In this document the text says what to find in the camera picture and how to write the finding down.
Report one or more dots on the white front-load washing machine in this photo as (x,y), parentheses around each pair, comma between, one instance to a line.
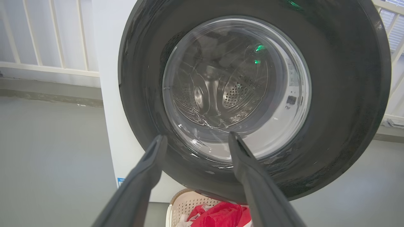
(110,94)

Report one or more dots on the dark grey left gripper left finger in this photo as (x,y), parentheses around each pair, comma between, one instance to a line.
(139,189)

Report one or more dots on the blue energy label sticker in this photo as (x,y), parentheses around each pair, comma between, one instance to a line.
(120,182)

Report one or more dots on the white window blind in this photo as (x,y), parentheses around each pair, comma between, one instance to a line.
(396,34)

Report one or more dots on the cream perforated plastic laundry basket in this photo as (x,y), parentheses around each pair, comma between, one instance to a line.
(183,203)

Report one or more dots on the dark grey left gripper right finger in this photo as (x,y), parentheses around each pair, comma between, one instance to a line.
(262,198)

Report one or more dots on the plain red garment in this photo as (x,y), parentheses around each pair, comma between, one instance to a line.
(224,216)

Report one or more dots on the dark round glass washer door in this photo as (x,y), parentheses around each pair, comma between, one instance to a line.
(341,63)

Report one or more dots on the white metal window railing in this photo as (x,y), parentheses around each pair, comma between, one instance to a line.
(31,67)

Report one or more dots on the red garment with white stripes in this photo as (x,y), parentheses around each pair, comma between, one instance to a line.
(184,223)

